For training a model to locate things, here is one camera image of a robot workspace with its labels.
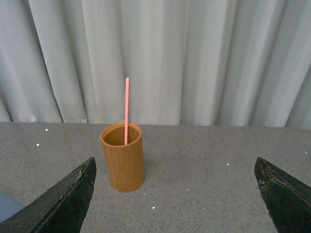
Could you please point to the white pleated curtain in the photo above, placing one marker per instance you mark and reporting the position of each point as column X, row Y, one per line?
column 190, row 62

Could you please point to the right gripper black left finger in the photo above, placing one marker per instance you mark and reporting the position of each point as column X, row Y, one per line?
column 61, row 209

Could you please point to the light blue plastic cup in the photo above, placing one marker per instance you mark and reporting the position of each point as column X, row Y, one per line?
column 9, row 206

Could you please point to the bamboo chopstick holder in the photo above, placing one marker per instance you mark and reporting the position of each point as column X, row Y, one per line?
column 125, row 162

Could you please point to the pink chopstick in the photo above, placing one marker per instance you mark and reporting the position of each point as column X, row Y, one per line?
column 126, row 119

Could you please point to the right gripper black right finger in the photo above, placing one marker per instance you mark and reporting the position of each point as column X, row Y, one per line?
column 287, row 199

